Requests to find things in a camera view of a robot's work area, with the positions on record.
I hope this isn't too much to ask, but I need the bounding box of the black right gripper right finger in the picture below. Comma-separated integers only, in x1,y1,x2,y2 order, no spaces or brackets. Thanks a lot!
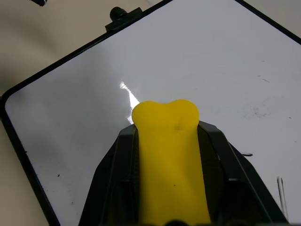
197,120,289,226

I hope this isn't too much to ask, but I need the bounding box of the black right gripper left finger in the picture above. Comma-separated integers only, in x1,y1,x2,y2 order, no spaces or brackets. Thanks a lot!
78,124,143,226

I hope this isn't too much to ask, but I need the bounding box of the yellow bone-shaped eraser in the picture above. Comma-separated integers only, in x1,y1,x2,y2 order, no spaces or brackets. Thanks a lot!
131,98,212,226

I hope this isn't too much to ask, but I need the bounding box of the black-framed whiteboard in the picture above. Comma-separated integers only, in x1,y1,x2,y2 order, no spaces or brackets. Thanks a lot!
0,0,301,226

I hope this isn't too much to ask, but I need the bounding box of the black whiteboard clip knob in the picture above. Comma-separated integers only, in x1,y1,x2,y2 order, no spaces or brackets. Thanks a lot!
104,7,144,32

